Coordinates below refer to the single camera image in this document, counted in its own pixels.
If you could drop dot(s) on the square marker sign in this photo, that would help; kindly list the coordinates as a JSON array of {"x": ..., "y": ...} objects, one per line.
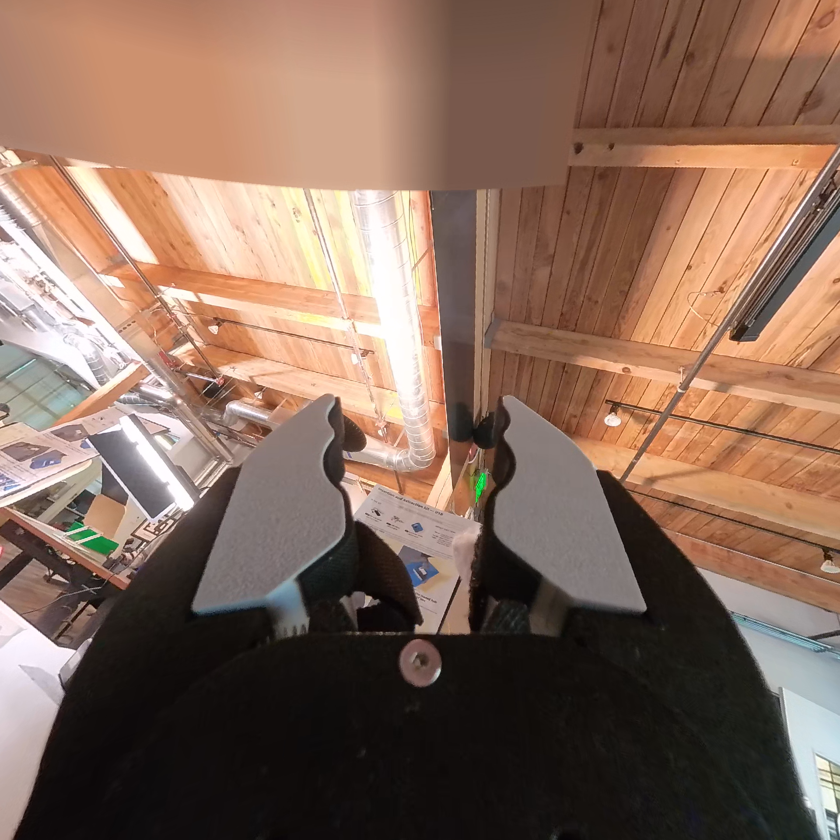
[{"x": 154, "y": 528}]

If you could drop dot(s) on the office desk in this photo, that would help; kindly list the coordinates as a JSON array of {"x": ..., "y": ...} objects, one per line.
[{"x": 33, "y": 528}]

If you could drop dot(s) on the printed instruction sheet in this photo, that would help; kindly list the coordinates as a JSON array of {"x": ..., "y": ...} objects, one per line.
[
  {"x": 420, "y": 525},
  {"x": 39, "y": 453}
]

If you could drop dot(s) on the black ceiling light bar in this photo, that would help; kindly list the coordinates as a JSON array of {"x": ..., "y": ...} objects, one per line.
[{"x": 787, "y": 275}]

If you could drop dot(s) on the wooden support post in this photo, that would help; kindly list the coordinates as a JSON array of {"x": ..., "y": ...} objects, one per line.
[{"x": 446, "y": 485}]

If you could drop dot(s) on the tan cardboard box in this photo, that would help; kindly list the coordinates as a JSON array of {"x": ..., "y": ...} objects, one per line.
[{"x": 105, "y": 515}]

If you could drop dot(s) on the led light panel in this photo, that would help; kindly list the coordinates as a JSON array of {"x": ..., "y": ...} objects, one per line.
[{"x": 131, "y": 472}]

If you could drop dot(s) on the silver air duct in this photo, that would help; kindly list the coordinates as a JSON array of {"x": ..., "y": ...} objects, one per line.
[
  {"x": 394, "y": 295},
  {"x": 246, "y": 413}
]

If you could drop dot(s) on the green exit sign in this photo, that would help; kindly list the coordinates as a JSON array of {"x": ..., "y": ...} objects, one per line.
[{"x": 481, "y": 484}]

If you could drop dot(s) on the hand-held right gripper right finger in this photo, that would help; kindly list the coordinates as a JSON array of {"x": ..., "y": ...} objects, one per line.
[{"x": 564, "y": 525}]

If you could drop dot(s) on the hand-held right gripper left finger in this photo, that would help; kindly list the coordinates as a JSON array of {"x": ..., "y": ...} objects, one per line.
[{"x": 275, "y": 518}]

